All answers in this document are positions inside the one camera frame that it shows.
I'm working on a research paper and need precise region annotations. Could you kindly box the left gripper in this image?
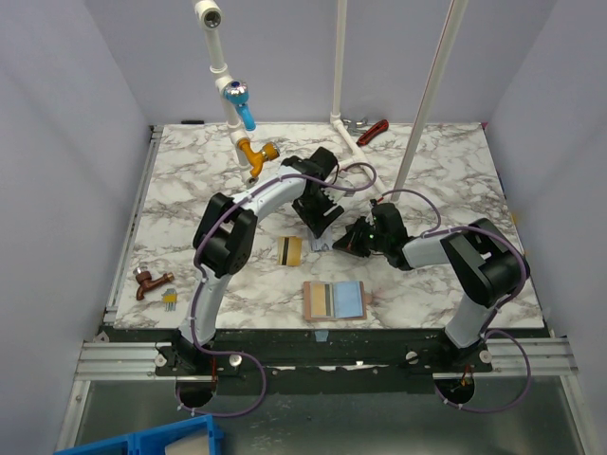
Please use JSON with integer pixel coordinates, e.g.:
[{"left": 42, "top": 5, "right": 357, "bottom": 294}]
[{"left": 293, "top": 187, "right": 343, "bottom": 239}]

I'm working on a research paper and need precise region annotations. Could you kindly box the gold credit card stack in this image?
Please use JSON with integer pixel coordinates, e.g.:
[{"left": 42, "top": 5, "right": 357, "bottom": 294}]
[{"left": 277, "top": 236, "right": 303, "bottom": 266}]

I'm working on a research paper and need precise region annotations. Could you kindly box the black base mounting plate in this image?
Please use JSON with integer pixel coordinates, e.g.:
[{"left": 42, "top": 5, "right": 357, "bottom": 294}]
[{"left": 156, "top": 329, "right": 492, "bottom": 394}]

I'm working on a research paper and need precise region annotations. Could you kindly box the blue plastic bin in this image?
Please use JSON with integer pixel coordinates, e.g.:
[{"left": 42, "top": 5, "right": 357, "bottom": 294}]
[{"left": 56, "top": 416, "right": 224, "bottom": 455}]

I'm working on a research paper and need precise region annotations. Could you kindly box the single gold card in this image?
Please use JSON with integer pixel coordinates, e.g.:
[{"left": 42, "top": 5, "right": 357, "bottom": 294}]
[{"left": 310, "top": 282, "right": 334, "bottom": 319}]

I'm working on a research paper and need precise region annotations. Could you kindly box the brown brass valve fitting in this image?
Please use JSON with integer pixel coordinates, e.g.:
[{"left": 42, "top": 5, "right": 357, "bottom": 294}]
[{"left": 134, "top": 266, "right": 175, "bottom": 301}]

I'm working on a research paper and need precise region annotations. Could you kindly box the silver VIP card stack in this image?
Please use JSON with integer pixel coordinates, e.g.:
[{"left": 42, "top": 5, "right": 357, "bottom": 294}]
[{"left": 309, "top": 229, "right": 333, "bottom": 252}]

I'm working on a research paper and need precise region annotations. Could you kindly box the metal clamp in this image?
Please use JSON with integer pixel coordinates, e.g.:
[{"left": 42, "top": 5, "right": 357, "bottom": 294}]
[{"left": 341, "top": 118, "right": 369, "bottom": 131}]

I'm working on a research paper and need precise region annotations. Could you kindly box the orange valve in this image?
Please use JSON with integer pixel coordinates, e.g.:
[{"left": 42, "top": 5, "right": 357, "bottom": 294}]
[{"left": 237, "top": 138, "right": 280, "bottom": 181}]

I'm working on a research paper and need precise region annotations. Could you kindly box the white PVC pipe frame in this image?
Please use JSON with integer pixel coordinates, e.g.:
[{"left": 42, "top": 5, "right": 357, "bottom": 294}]
[{"left": 193, "top": 0, "right": 470, "bottom": 191}]

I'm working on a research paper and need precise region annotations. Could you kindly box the blue valve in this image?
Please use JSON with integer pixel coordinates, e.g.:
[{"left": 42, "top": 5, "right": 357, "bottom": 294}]
[{"left": 223, "top": 80, "right": 256, "bottom": 131}]

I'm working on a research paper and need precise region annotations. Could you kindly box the pink leather card holder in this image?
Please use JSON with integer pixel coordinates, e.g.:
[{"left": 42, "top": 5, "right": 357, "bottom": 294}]
[{"left": 303, "top": 281, "right": 372, "bottom": 321}]

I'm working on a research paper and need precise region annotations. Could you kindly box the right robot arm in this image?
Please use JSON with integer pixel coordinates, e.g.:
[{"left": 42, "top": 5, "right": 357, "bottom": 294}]
[{"left": 333, "top": 203, "right": 530, "bottom": 372}]

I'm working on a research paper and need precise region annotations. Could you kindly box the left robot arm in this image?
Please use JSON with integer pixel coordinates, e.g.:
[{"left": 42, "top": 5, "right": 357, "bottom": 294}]
[{"left": 172, "top": 147, "right": 344, "bottom": 374}]

